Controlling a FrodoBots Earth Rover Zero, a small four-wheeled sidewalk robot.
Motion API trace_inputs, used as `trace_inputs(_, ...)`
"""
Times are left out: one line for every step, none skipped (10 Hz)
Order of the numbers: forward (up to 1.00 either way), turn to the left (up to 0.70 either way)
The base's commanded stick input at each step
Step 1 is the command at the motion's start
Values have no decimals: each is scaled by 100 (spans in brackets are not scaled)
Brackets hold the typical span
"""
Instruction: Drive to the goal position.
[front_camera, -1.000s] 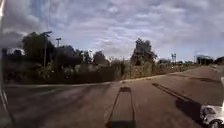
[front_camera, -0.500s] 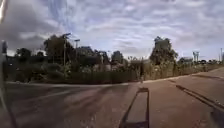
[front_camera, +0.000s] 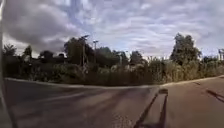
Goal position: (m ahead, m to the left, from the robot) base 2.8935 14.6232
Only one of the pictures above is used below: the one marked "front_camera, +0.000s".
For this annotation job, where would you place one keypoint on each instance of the tall lamp pole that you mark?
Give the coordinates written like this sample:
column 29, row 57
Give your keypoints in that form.
column 83, row 53
column 95, row 50

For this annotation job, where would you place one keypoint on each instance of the long green hedge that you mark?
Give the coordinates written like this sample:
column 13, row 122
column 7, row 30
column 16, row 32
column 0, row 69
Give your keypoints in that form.
column 140, row 73

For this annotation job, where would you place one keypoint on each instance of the row of dark trees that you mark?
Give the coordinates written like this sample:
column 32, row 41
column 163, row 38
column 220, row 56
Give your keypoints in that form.
column 75, row 50

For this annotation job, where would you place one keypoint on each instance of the grey asphalt road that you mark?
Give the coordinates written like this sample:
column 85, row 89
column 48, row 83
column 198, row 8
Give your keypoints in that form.
column 83, row 106

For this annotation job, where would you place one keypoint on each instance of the tall dark tree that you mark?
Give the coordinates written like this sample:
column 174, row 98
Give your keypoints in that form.
column 184, row 50

